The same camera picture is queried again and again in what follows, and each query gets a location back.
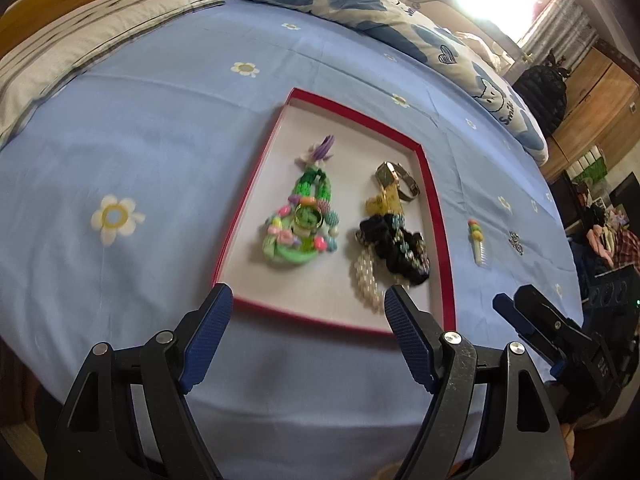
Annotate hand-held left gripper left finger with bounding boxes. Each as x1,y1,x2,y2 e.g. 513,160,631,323
44,282,234,480

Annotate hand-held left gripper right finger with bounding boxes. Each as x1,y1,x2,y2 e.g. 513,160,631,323
382,284,572,480

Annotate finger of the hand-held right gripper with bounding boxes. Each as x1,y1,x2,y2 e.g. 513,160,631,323
492,292,567,379
515,284,597,357

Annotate white pearl hair clip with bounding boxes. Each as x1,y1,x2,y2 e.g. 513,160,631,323
352,250,389,315

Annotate red-rimmed white box tray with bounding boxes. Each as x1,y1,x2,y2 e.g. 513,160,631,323
212,87,457,337

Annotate black scrunchie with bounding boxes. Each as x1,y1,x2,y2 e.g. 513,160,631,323
356,213,432,284

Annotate yellow hair claw clip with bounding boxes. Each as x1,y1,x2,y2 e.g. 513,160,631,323
364,187,404,217

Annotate pastel bead bracelet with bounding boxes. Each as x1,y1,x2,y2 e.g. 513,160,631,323
267,200,342,254

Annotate gold ring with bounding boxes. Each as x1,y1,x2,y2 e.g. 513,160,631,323
292,201,324,231

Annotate small square wristwatch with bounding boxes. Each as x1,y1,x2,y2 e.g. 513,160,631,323
375,161,420,205

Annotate green braided bracelet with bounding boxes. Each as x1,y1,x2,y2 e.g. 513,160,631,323
262,165,342,267

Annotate purple hair clip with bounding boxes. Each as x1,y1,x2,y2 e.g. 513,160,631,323
295,134,337,167

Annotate person's right forearm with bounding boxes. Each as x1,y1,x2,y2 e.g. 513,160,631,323
556,410,601,461

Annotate colourful bead hair comb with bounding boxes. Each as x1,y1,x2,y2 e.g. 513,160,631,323
467,218,487,267

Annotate pile of clothes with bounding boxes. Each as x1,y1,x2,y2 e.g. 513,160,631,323
565,180,640,273

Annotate black screen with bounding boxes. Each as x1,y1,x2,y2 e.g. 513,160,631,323
607,172,640,212

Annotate green white packets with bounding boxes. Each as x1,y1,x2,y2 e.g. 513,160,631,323
574,146,609,187

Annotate blue floral bedsheet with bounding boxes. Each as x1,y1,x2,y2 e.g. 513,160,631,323
0,0,586,480

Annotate wooden wardrobe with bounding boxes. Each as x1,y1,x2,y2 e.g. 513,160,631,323
542,42,640,184

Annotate black backpack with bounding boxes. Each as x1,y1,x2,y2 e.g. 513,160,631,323
512,49,571,137

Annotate grey patterned curtain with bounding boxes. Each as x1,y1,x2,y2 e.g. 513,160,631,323
520,0,599,66

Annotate striped beige blanket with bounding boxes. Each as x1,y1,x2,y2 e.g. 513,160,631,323
0,0,226,149

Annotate blue heart print quilt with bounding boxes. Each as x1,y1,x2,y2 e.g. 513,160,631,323
149,0,549,163

